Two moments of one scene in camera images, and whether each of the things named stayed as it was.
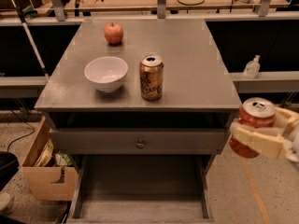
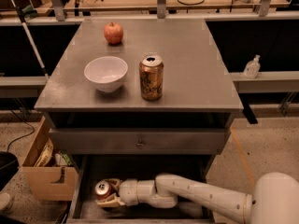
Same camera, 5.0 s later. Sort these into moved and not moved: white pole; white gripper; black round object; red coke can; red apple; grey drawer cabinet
Moved: red coke can; white gripper
Not moved: grey drawer cabinet; red apple; white pole; black round object
